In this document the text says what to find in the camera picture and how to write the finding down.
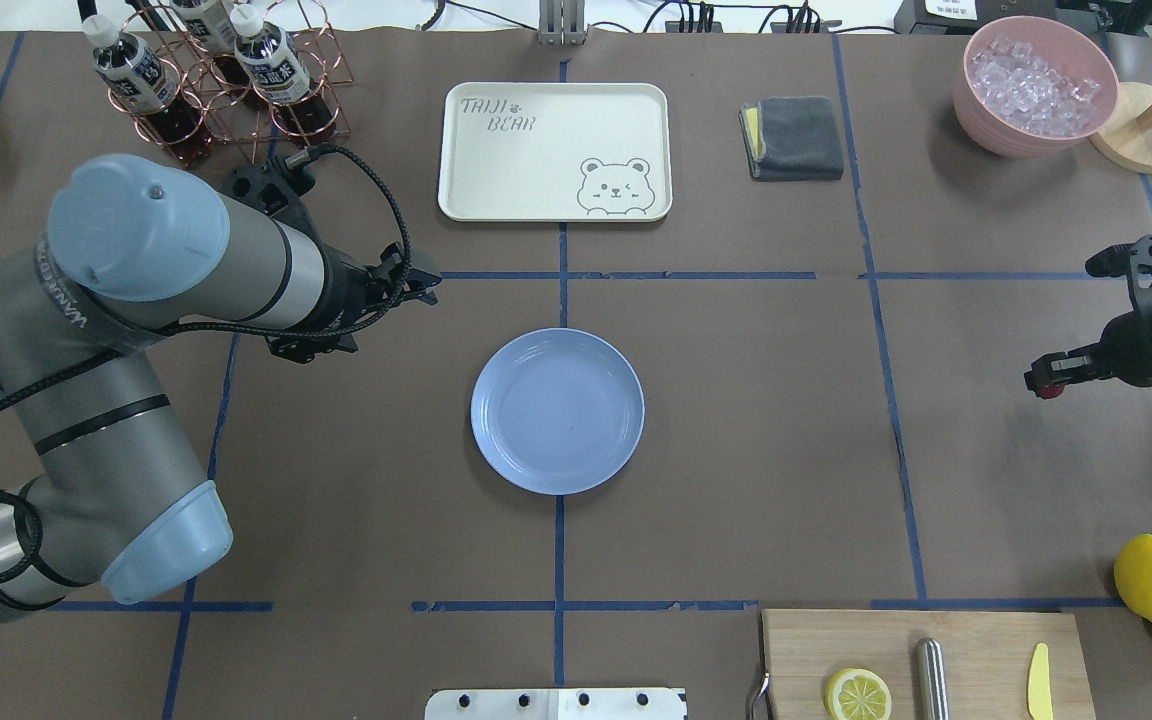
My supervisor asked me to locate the half lemon slice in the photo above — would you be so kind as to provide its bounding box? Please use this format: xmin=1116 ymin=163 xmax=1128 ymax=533
xmin=823 ymin=667 xmax=893 ymax=719

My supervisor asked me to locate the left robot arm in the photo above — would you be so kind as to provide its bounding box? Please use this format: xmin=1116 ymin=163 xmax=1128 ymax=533
xmin=0 ymin=150 xmax=442 ymax=624

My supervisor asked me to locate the blue plate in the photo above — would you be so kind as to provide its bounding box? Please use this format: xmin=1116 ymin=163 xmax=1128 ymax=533
xmin=468 ymin=328 xmax=646 ymax=497

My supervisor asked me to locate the wooden cutting board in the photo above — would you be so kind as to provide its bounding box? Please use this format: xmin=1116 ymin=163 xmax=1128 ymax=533
xmin=760 ymin=608 xmax=1099 ymax=720

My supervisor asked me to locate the pink bowl of ice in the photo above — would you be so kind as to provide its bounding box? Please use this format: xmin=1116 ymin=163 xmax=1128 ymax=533
xmin=954 ymin=15 xmax=1119 ymax=158

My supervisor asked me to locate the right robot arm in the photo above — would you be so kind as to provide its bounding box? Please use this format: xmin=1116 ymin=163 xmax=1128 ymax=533
xmin=1023 ymin=301 xmax=1152 ymax=397

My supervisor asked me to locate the steel cylinder tool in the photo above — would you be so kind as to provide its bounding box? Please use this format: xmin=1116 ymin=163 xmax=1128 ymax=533
xmin=914 ymin=637 xmax=952 ymax=719

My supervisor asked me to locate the yellow plastic knife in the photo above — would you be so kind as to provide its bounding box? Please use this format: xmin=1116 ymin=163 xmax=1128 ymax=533
xmin=1026 ymin=642 xmax=1053 ymax=720

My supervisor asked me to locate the copper wire bottle rack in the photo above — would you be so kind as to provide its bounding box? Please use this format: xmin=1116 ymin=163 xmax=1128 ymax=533
xmin=105 ymin=1 xmax=355 ymax=169

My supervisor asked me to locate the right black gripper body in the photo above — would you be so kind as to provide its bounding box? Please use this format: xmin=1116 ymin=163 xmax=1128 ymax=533
xmin=1082 ymin=313 xmax=1152 ymax=388

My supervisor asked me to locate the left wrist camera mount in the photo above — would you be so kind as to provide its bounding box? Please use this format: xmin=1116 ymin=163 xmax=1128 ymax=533
xmin=219 ymin=149 xmax=324 ymax=243

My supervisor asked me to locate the aluminium frame post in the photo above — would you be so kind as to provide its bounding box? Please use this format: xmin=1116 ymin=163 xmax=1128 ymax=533
xmin=538 ymin=0 xmax=588 ymax=46

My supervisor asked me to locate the wooden stand with carton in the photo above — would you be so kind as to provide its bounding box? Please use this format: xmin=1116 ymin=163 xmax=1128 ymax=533
xmin=1087 ymin=50 xmax=1152 ymax=175

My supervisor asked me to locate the red strawberry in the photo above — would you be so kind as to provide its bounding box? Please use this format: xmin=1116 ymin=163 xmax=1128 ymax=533
xmin=1036 ymin=386 xmax=1066 ymax=400

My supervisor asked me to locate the cream bear tray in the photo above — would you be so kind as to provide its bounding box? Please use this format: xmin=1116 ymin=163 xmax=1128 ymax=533
xmin=435 ymin=82 xmax=673 ymax=223

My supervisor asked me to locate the dark drink bottle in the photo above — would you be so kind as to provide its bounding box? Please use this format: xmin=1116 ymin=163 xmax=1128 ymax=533
xmin=169 ymin=1 xmax=260 ymax=105
xmin=81 ymin=14 xmax=212 ymax=167
xmin=229 ymin=3 xmax=338 ymax=149

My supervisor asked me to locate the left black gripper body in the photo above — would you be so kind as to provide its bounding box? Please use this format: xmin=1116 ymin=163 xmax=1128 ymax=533
xmin=291 ymin=247 xmax=444 ymax=333

